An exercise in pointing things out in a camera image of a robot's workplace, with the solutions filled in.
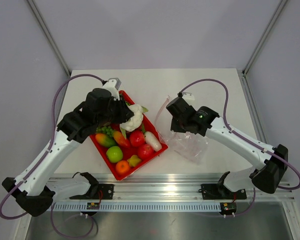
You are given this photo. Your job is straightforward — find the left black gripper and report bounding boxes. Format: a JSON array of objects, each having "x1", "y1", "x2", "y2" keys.
[{"x1": 95, "y1": 94, "x2": 134, "y2": 127}]

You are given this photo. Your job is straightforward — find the white radish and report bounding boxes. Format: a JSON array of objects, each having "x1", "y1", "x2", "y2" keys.
[{"x1": 144, "y1": 131, "x2": 162, "y2": 152}]

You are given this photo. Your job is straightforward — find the red orange mango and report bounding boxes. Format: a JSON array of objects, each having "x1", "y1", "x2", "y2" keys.
[{"x1": 113, "y1": 130, "x2": 131, "y2": 149}]

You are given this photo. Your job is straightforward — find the aluminium frame post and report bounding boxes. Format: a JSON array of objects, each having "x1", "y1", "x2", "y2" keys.
[
  {"x1": 25, "y1": 0, "x2": 72, "y2": 77},
  {"x1": 242, "y1": 0, "x2": 290, "y2": 78}
]

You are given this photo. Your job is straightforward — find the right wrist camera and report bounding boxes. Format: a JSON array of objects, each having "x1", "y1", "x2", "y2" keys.
[{"x1": 177, "y1": 91, "x2": 195, "y2": 102}]

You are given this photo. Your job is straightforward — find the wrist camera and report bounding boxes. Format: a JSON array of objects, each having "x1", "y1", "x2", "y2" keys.
[
  {"x1": 107, "y1": 77, "x2": 122, "y2": 90},
  {"x1": 177, "y1": 91, "x2": 195, "y2": 102}
]

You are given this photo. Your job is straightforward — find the red apple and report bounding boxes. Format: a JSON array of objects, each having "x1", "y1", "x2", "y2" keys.
[{"x1": 137, "y1": 143, "x2": 154, "y2": 160}]

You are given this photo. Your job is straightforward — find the red tomato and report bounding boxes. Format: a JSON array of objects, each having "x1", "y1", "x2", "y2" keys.
[{"x1": 129, "y1": 130, "x2": 146, "y2": 148}]

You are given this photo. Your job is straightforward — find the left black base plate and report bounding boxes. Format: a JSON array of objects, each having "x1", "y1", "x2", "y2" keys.
[{"x1": 70, "y1": 172, "x2": 114, "y2": 200}]

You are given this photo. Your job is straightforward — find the right aluminium frame post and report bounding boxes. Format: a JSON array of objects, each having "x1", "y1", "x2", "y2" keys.
[{"x1": 242, "y1": 0, "x2": 290, "y2": 78}]

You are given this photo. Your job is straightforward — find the left aluminium frame post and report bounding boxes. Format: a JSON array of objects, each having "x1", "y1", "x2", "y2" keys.
[{"x1": 25, "y1": 0, "x2": 72, "y2": 77}]

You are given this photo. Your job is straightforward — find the white cauliflower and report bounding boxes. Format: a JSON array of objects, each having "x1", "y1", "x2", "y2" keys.
[{"x1": 119, "y1": 104, "x2": 149, "y2": 139}]

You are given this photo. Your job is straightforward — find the green grapes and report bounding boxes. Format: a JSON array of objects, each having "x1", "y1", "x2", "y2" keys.
[{"x1": 96, "y1": 125, "x2": 115, "y2": 138}]

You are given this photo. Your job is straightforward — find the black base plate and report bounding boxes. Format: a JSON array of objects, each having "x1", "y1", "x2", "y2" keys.
[
  {"x1": 70, "y1": 172, "x2": 114, "y2": 200},
  {"x1": 198, "y1": 171, "x2": 247, "y2": 201}
]

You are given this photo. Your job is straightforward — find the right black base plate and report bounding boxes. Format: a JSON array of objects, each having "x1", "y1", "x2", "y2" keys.
[{"x1": 198, "y1": 171, "x2": 247, "y2": 201}]

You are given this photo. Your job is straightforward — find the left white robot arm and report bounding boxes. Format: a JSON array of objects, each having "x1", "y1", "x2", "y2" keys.
[{"x1": 2, "y1": 87, "x2": 133, "y2": 217}]

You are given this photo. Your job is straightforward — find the yellow green mango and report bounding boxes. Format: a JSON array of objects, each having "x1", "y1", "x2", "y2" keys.
[{"x1": 95, "y1": 133, "x2": 117, "y2": 148}]

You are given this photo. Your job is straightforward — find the orange fruit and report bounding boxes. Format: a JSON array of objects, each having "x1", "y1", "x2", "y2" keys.
[{"x1": 115, "y1": 160, "x2": 131, "y2": 176}]

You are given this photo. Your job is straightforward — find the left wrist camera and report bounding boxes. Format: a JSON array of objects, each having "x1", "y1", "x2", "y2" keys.
[{"x1": 107, "y1": 77, "x2": 122, "y2": 90}]

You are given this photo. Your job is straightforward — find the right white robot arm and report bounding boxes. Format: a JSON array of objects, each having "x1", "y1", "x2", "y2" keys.
[{"x1": 166, "y1": 97, "x2": 288, "y2": 198}]

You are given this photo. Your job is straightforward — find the aluminium mounting rail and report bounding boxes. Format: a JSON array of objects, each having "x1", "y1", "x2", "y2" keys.
[{"x1": 46, "y1": 173, "x2": 295, "y2": 203}]

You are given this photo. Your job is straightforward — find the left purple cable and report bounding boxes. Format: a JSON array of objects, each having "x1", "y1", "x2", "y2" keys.
[{"x1": 0, "y1": 73, "x2": 108, "y2": 237}]

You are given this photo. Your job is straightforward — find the white slotted cable duct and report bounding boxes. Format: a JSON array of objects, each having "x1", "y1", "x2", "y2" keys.
[{"x1": 53, "y1": 201, "x2": 221, "y2": 213}]

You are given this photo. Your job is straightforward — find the yellow starfruit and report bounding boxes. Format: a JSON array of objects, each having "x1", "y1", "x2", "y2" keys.
[{"x1": 126, "y1": 155, "x2": 142, "y2": 168}]

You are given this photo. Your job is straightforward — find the clear zip top bag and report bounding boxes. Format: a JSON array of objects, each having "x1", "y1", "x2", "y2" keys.
[{"x1": 154, "y1": 96, "x2": 209, "y2": 165}]

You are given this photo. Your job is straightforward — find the green apple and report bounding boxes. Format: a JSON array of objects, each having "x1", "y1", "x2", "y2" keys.
[{"x1": 106, "y1": 146, "x2": 124, "y2": 164}]

